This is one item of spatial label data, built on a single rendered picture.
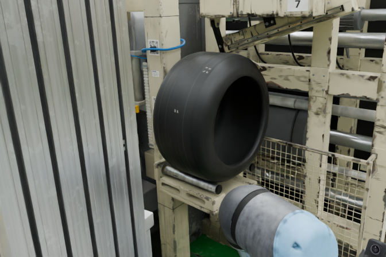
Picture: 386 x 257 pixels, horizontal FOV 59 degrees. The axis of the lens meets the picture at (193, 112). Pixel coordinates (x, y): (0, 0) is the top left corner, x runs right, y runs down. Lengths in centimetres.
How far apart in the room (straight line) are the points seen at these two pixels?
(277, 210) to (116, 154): 28
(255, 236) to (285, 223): 5
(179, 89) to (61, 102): 97
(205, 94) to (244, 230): 82
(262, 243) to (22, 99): 41
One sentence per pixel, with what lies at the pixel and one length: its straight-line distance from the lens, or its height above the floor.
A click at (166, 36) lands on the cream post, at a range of 169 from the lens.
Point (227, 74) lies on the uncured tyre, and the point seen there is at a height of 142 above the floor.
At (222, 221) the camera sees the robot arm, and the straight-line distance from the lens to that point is 67.
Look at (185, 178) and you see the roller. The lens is 168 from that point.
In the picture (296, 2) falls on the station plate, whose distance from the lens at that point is 156.
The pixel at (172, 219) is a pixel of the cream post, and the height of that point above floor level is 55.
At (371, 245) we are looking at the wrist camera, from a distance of 96.
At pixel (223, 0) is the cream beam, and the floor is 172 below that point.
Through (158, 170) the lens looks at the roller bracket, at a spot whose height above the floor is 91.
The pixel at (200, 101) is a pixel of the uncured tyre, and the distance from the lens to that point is 135.
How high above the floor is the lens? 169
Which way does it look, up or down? 17 degrees down
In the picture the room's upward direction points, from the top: 2 degrees counter-clockwise
